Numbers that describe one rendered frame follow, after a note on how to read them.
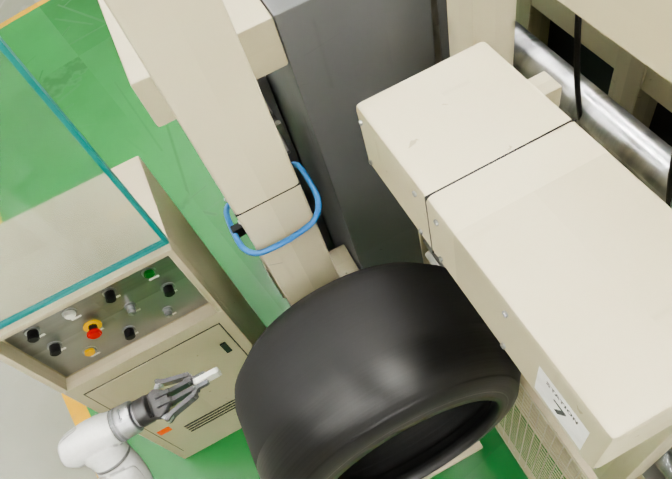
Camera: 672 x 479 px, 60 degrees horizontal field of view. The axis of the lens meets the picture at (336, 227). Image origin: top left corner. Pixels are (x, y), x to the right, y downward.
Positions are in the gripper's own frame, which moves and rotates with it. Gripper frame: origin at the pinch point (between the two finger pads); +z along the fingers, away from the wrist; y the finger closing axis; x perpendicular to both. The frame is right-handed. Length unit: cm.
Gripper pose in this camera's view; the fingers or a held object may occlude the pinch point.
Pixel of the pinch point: (207, 377)
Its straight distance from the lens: 161.6
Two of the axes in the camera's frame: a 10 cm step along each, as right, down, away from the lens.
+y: -4.2, -6.9, 5.8
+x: 2.1, 5.5, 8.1
